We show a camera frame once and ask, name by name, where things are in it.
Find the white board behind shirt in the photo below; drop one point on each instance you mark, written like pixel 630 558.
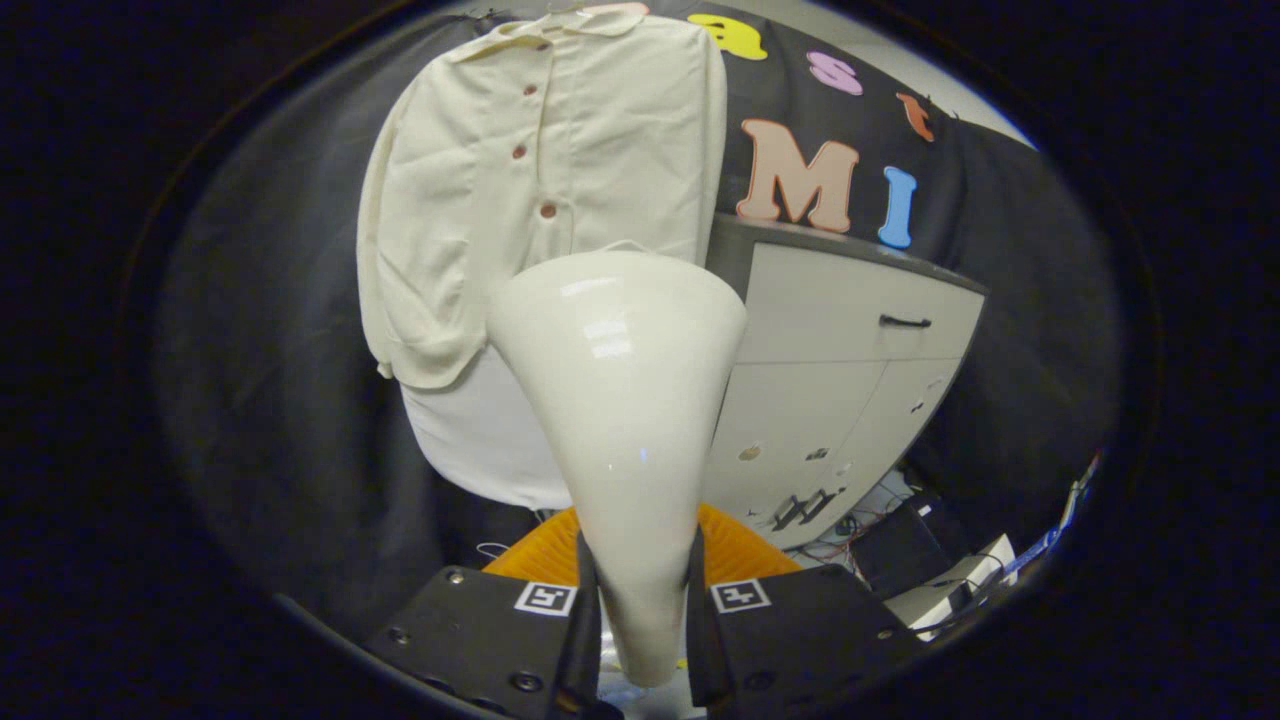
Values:
pixel 480 440

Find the cream button shirt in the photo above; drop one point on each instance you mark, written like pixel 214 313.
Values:
pixel 450 200

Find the white garment steamer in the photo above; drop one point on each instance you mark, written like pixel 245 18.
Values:
pixel 620 380

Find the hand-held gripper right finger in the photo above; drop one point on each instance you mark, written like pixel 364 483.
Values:
pixel 800 640

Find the black box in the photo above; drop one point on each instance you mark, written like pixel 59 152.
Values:
pixel 900 545

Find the white box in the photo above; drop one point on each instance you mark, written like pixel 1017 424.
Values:
pixel 935 608

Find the grey and white cabinet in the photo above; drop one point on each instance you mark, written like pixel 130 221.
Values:
pixel 830 320

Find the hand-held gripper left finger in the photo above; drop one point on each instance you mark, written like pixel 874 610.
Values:
pixel 480 640

